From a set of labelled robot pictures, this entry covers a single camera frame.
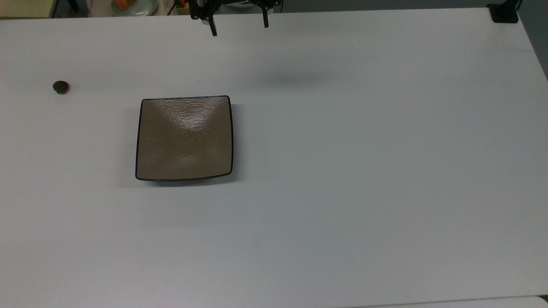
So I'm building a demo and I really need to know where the black table clamp mount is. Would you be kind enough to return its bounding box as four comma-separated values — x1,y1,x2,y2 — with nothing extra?
487,0,523,24

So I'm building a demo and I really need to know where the square brown ceramic plate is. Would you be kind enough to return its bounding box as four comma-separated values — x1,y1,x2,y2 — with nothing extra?
135,95,234,182

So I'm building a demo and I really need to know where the beige wooden board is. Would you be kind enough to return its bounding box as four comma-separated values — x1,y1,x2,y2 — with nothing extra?
0,0,59,19

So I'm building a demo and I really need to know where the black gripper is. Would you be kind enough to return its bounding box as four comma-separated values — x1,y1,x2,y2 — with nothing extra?
190,0,283,37

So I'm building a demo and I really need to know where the glass bowl with orange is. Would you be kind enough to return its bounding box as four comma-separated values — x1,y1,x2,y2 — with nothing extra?
111,0,160,17

